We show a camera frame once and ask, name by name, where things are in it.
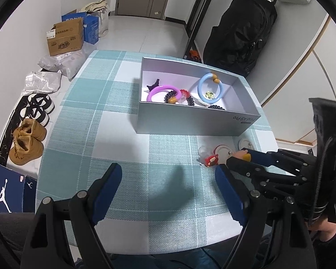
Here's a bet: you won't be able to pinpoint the white round toy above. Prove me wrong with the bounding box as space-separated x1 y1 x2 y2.
206 145 252 167

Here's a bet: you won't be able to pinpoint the clear plastic bag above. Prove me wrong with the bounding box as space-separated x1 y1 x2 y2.
24 71 62 94

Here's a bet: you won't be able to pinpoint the blue ring bracelet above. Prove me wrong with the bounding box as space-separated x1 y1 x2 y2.
197 73 224 104

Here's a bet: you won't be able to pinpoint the teal checked tablecloth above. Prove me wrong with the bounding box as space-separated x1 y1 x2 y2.
35 50 297 254

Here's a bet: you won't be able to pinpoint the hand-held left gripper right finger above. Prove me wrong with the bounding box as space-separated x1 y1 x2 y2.
215 164 317 269

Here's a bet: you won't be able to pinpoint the white round disc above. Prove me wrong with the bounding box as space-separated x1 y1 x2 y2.
238 139 255 150

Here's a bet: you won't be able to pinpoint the purple ring bracelet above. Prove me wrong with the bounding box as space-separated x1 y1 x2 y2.
146 84 182 103

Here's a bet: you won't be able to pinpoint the white plastic bags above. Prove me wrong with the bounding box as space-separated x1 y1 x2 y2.
38 48 93 79

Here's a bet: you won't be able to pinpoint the black white sneaker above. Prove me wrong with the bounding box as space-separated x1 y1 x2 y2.
19 106 50 126
26 94 56 114

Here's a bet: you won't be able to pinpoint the silver cardboard box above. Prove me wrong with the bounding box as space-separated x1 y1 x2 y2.
136 57 261 137

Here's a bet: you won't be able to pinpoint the person's right hand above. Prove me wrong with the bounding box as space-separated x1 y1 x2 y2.
315 219 336 234

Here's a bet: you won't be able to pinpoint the brown cardboard box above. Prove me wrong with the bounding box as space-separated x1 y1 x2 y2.
47 17 85 57

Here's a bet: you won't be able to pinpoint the blue shoe box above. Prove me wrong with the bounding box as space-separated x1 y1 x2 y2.
0 161 37 213

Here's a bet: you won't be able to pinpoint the tan suede boot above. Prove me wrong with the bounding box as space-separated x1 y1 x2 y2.
13 118 47 142
8 136 44 166

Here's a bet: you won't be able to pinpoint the blue carton box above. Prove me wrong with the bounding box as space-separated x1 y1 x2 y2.
62 13 87 23
82 15 100 45

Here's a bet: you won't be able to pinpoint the clear plastic piece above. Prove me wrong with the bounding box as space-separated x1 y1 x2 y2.
199 146 210 163

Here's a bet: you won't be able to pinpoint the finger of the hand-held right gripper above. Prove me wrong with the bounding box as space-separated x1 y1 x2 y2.
226 156 300 199
249 149 317 176

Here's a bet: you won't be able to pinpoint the black coat rack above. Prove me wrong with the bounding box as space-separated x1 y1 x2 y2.
184 0 222 62

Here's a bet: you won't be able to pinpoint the beige canvas bag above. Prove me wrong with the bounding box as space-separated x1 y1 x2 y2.
81 0 110 38

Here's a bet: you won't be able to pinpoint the black backpack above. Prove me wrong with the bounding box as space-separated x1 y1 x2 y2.
203 0 278 77

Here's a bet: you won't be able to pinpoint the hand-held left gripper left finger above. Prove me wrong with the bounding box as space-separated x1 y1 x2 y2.
24 163 123 269

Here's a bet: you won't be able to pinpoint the white cabinet with gold trim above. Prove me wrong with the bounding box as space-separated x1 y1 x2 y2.
259 11 336 146

